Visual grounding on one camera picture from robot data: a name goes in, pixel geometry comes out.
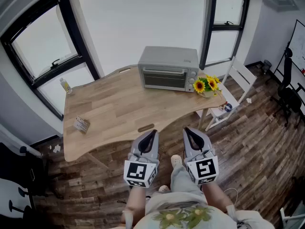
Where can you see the cream clog shoe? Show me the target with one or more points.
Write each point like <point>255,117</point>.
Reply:
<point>176,160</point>
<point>164,188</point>

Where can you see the yellow sunflower bouquet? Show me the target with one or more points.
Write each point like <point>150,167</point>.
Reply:
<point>199,86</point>

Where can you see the person's right forearm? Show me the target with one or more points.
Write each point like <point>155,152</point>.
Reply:
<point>215,194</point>

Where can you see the grey toaster oven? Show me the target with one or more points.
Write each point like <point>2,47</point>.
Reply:
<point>166,56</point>

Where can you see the beige flower vase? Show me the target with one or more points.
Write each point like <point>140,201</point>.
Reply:
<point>207,94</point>

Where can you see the white wooden chair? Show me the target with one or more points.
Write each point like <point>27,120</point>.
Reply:
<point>241,76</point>

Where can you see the whiteboard on black stand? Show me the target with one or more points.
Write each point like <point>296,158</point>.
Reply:
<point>299,44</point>

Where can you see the black-framed window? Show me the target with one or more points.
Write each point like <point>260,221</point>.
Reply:
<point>76,42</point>
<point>209,32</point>

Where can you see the blue tape roll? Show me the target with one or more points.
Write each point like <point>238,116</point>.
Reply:
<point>228,107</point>

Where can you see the person's left forearm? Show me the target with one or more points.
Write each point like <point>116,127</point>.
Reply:
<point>134,204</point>

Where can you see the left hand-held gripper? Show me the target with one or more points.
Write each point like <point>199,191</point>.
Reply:
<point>139,173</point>

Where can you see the person's grey trousers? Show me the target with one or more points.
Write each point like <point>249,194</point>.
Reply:
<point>183,180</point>

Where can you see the small black waste bin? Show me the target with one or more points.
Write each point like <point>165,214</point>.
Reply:
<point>267,65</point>

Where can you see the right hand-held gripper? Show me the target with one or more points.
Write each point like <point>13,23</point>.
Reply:
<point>205,168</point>

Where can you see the brown card with white label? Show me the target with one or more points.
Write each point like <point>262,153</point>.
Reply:
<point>81,124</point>

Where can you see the clear bottle with yellow label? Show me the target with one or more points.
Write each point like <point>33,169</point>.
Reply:
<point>66,86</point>

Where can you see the white shirt with green flowers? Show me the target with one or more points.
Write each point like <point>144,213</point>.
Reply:
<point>181,213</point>

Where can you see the white paper scrap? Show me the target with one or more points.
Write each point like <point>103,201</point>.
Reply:
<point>57,148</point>
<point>249,100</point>

